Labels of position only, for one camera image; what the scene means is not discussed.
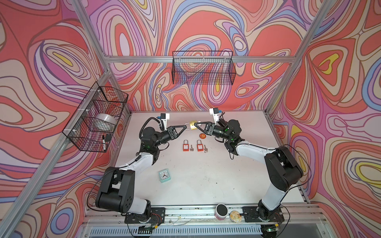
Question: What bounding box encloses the red padlock with long shackle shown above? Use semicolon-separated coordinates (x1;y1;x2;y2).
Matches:
196;139;204;152

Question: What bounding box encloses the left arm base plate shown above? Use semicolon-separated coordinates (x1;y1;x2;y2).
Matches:
124;207;166;225

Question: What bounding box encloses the pink cylinder black top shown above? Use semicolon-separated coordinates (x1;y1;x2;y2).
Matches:
214;204;228;220

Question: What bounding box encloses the black wire basket wall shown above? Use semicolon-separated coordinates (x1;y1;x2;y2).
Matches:
172;50;237;85
62;82;129;153

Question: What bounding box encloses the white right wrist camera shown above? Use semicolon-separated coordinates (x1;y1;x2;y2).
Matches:
209;108;222;124

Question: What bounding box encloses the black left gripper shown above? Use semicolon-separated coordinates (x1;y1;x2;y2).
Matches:
152;128;186;150

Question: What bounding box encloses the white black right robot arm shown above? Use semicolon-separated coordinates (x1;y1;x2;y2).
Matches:
194;120;304;220

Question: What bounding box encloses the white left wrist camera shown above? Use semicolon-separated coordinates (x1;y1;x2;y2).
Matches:
160;113;170;131

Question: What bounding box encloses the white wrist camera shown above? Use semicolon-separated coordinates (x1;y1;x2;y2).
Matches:
209;108;222;124
160;113;170;131

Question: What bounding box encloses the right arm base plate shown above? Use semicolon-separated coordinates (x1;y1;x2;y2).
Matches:
240;206;285;223

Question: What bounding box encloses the round beige patterned ball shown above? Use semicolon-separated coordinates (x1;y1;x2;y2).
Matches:
229;210;242;223

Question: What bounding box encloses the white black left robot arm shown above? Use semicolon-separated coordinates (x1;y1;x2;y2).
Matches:
95;117;187;220

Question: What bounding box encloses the mint green alarm clock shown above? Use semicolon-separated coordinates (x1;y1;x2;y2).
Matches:
159;169;171;183

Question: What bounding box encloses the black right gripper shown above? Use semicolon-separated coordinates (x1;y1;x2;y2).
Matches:
193;122;230;141

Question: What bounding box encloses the red small padlock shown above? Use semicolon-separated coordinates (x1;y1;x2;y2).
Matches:
183;139;190;152

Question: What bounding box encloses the black wire basket back wall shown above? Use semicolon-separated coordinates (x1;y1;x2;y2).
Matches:
172;50;237;85

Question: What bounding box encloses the black wire basket left wall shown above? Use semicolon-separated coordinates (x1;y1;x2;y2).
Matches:
62;82;129;153

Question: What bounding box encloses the brass padlock shackle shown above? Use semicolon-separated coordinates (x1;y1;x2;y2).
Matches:
185;121;197;131

